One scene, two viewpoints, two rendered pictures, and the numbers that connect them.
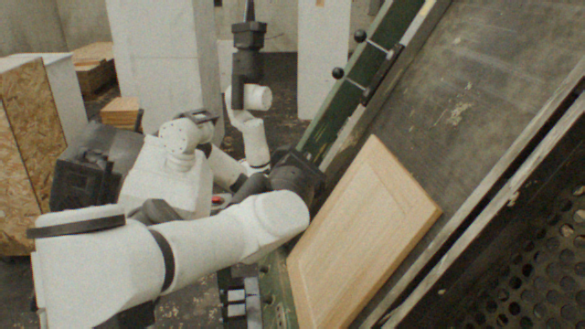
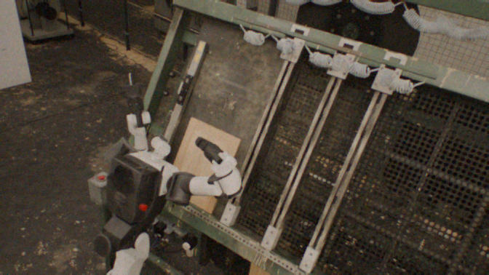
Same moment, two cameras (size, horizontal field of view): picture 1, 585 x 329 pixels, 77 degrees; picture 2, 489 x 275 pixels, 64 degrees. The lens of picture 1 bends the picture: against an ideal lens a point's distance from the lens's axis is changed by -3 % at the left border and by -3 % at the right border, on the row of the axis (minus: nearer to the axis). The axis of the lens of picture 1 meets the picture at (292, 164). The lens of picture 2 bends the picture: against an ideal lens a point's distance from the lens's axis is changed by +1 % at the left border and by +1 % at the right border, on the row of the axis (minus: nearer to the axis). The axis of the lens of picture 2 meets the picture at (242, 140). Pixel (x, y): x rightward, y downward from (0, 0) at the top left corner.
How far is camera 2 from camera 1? 1.62 m
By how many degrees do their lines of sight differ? 45
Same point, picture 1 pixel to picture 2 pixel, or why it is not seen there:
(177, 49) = not seen: outside the picture
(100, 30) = not seen: outside the picture
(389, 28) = (169, 60)
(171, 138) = (163, 150)
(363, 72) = (161, 84)
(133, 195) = (165, 174)
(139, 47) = not seen: outside the picture
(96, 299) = (238, 182)
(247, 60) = (140, 103)
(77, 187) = (145, 182)
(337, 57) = (9, 25)
